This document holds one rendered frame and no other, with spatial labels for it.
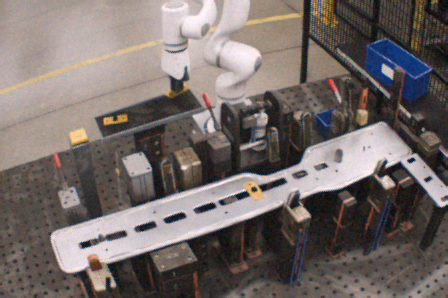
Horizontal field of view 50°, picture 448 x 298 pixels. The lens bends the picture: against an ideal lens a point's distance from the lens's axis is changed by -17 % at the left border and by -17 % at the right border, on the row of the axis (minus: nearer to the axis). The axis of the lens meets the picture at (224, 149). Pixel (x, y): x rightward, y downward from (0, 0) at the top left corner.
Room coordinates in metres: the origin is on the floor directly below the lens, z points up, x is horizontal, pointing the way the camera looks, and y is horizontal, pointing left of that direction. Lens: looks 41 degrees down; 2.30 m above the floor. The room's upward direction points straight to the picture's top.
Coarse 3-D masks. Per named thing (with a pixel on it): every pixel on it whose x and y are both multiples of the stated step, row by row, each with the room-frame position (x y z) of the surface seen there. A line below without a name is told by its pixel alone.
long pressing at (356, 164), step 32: (384, 128) 1.64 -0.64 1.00; (320, 160) 1.45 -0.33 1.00; (352, 160) 1.45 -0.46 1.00; (192, 192) 1.30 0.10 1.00; (224, 192) 1.30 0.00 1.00; (288, 192) 1.30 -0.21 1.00; (96, 224) 1.14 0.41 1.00; (128, 224) 1.15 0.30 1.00; (160, 224) 1.16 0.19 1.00; (192, 224) 1.16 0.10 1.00; (224, 224) 1.17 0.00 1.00; (64, 256) 0.99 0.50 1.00; (128, 256) 1.02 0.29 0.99
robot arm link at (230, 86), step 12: (228, 48) 1.85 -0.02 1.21; (240, 48) 1.84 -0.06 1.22; (252, 48) 1.85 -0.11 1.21; (228, 60) 1.82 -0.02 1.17; (240, 60) 1.80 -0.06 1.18; (252, 60) 1.80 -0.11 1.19; (228, 72) 1.92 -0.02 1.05; (240, 72) 1.79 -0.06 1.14; (252, 72) 1.79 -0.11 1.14; (216, 84) 1.87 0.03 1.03; (228, 84) 1.82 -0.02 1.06; (240, 84) 1.82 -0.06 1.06; (228, 96) 1.83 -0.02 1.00; (240, 96) 1.84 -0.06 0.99
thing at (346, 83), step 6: (342, 78) 1.66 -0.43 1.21; (348, 78) 1.66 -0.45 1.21; (342, 84) 1.65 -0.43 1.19; (348, 84) 1.62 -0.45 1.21; (342, 90) 1.64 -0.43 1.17; (348, 90) 1.65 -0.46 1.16; (342, 96) 1.64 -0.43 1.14; (348, 96) 1.65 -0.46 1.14; (342, 102) 1.64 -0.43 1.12; (348, 102) 1.65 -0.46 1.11; (342, 108) 1.63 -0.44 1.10; (348, 108) 1.64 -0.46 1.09; (348, 114) 1.64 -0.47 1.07
